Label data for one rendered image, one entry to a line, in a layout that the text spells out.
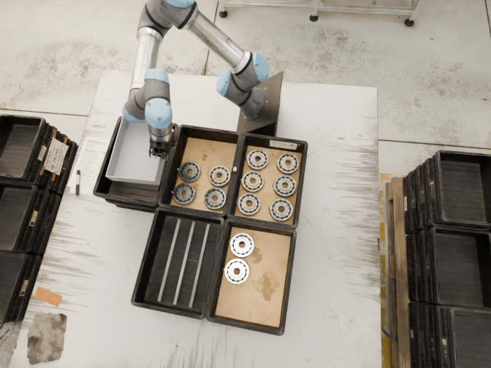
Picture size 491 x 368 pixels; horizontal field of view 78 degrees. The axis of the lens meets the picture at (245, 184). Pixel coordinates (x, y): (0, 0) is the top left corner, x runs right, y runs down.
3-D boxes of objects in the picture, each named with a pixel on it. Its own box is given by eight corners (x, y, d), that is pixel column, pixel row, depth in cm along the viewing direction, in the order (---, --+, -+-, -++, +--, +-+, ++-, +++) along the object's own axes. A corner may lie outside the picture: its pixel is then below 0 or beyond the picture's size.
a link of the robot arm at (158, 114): (171, 94, 89) (173, 120, 86) (172, 113, 99) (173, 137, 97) (143, 94, 87) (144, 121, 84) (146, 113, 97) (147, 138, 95)
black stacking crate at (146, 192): (129, 128, 156) (119, 116, 145) (185, 136, 152) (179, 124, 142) (104, 201, 144) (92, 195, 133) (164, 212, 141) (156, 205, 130)
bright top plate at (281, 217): (272, 196, 135) (272, 196, 135) (294, 201, 134) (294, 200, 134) (267, 218, 132) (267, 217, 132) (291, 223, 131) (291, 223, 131)
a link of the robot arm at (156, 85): (134, 81, 98) (134, 112, 95) (151, 62, 90) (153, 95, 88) (155, 89, 103) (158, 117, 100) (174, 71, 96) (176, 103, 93)
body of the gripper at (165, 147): (148, 158, 110) (146, 144, 98) (152, 136, 112) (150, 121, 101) (170, 161, 111) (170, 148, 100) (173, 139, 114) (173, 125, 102)
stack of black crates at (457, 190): (401, 177, 209) (436, 149, 166) (446, 181, 206) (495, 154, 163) (403, 234, 196) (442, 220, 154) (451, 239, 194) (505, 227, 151)
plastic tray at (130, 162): (128, 120, 130) (123, 115, 125) (173, 124, 127) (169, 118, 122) (112, 180, 122) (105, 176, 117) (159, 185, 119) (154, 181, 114)
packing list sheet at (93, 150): (83, 135, 168) (82, 135, 168) (123, 139, 166) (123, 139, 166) (65, 192, 158) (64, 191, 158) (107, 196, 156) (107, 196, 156)
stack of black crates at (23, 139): (47, 144, 231) (-1, 112, 189) (85, 148, 229) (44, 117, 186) (30, 194, 219) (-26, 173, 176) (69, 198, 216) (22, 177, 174)
